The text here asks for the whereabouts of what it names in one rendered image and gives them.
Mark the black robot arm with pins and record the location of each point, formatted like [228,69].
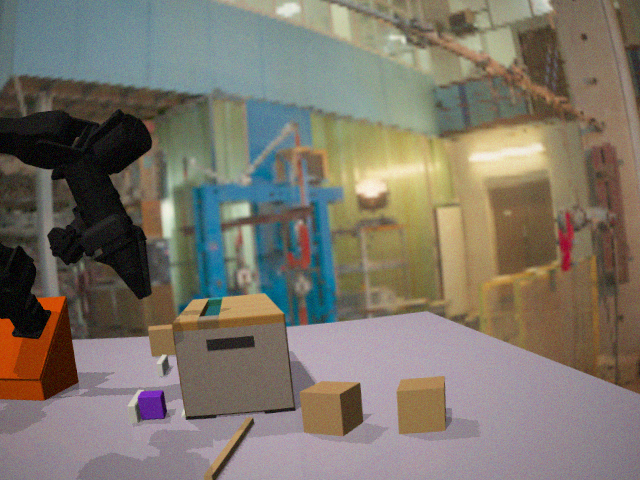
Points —
[45,140]

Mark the tan wooden bar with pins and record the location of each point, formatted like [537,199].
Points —
[230,448]

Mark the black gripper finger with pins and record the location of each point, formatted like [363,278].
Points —
[143,256]
[125,259]

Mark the purple cube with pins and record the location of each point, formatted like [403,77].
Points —
[152,405]

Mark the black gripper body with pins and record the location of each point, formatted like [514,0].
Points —
[109,224]

